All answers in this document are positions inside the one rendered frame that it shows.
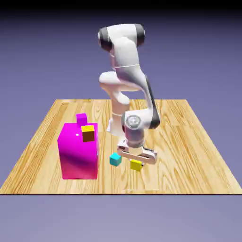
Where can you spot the small cyan cube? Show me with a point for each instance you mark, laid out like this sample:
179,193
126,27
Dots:
115,159

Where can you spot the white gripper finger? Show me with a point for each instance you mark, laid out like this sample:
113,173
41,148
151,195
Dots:
142,164

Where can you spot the small magenta cube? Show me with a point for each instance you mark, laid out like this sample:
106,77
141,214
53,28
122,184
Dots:
81,119

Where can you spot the large magenta box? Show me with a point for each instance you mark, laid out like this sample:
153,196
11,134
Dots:
79,151

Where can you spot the small orange cube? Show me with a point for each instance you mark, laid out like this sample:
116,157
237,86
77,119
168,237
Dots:
88,133

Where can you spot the small yellow cube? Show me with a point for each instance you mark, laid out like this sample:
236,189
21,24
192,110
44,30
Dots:
135,165

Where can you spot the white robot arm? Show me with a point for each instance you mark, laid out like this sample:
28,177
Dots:
126,62

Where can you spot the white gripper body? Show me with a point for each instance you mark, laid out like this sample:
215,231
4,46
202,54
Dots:
149,157

